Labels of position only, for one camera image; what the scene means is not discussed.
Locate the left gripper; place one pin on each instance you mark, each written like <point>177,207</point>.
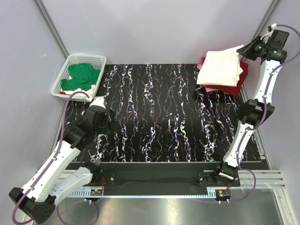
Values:
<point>110,125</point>

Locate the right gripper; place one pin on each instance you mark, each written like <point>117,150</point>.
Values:
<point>247,49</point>

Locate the white t shirt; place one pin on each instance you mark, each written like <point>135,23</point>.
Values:
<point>221,68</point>

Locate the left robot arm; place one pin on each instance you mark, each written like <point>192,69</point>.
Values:
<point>40,196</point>

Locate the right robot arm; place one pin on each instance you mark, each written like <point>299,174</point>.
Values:
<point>253,113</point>

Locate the red white garment in basket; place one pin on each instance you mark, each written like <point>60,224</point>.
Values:
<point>69,92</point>

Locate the folded red t shirt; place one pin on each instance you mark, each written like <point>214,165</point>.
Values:
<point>241,77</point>

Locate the green t shirt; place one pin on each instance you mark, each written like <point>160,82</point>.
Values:
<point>81,76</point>

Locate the white plastic basket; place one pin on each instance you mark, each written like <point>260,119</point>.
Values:
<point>97,61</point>

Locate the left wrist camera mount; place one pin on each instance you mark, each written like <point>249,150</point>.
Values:
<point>98,103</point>

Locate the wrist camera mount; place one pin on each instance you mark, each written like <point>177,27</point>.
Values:
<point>270,30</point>
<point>98,103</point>

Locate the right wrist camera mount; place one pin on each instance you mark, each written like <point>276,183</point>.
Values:
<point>270,30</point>

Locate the right aluminium frame post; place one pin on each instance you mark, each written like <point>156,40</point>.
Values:
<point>262,28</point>

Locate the aluminium frame post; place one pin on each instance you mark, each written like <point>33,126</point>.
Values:
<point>262,28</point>
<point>50,24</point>

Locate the slotted cable duct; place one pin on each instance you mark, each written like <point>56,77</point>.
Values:
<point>131,193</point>

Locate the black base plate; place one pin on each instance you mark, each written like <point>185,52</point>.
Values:
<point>169,176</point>

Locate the left aluminium frame post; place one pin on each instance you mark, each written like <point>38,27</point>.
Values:
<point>50,24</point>

